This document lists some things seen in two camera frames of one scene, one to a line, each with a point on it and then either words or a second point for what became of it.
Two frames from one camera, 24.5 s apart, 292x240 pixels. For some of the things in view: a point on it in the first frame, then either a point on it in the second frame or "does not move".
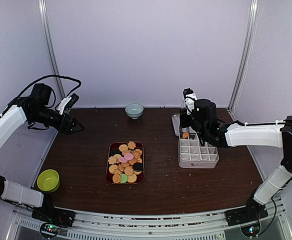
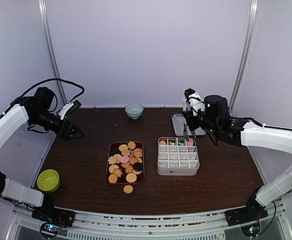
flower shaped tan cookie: [131, 145] does not move
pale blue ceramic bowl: [134, 110] does not move
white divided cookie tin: [192, 155] to [177, 156]
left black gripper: [65, 128] to [65, 135]
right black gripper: [184, 122] does not move
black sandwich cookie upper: [115, 151] does not move
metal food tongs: [181, 132] to [184, 109]
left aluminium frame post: [48, 37] does not move
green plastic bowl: [48, 180] does not move
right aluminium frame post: [248, 45] does not move
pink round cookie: [127, 156] to [190, 143]
